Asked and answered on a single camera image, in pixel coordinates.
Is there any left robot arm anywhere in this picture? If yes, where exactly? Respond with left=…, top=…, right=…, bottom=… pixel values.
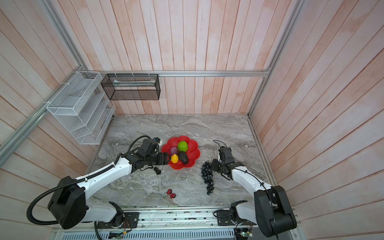
left=48, top=136, right=170, bottom=229

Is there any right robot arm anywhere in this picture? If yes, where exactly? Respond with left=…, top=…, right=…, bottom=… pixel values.
left=211, top=146, right=297, bottom=238

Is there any black grape bunch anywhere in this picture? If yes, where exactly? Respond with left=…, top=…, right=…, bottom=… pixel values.
left=201, top=162, right=215, bottom=195

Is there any purple round fruit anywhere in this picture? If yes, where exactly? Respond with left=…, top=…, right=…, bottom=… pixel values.
left=170, top=147, right=179, bottom=156

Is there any aluminium front rail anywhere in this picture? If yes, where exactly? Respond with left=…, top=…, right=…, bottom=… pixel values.
left=50, top=206, right=302, bottom=232

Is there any green circuit board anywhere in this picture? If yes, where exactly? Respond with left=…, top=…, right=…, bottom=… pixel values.
left=108, top=231, right=127, bottom=240

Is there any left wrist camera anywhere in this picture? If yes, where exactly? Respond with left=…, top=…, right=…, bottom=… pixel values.
left=153, top=137, right=163, bottom=146

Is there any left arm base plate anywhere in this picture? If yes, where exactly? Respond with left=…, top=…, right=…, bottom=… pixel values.
left=97, top=212, right=140, bottom=230

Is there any white wire mesh shelf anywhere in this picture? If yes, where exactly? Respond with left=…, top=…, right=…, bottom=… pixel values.
left=47, top=72, right=116, bottom=145

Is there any green bumpy custard apple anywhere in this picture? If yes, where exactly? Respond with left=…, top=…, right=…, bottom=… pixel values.
left=177, top=141, right=189, bottom=152

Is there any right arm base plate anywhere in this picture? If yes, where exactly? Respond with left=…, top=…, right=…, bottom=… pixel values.
left=213, top=208, right=240, bottom=226

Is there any red cherries pair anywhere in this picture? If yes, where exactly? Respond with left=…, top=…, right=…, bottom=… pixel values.
left=163, top=189, right=177, bottom=199

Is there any red flower-shaped fruit bowl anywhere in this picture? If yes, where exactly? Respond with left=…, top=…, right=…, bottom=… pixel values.
left=161, top=136, right=201, bottom=170

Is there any aluminium frame bar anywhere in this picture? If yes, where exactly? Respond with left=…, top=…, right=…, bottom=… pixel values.
left=247, top=0, right=307, bottom=118
left=1, top=1, right=86, bottom=166
left=84, top=70, right=270, bottom=78

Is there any aluminium back frame bar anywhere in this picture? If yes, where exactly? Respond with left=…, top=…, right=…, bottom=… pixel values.
left=84, top=70, right=270, bottom=78

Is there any black wire mesh basket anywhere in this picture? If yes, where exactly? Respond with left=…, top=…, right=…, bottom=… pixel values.
left=101, top=73, right=161, bottom=101

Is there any black corrugated cable conduit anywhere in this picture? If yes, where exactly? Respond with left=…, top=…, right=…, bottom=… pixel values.
left=26, top=134, right=152, bottom=226

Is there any black mulberries pair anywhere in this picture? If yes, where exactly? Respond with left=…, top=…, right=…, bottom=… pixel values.
left=154, top=167, right=161, bottom=175

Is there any aluminium right frame bar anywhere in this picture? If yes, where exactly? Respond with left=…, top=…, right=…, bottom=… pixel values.
left=247, top=0, right=307, bottom=118

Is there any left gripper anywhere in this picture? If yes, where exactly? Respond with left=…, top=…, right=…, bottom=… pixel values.
left=145, top=152, right=172, bottom=165

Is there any yellow lemon fruit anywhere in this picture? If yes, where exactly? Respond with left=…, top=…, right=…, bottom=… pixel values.
left=171, top=154, right=179, bottom=164

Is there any aluminium left frame bar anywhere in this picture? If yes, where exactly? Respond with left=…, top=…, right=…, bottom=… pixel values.
left=1, top=1, right=86, bottom=166

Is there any dark avocado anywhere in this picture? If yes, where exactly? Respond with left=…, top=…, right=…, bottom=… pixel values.
left=178, top=151, right=189, bottom=165

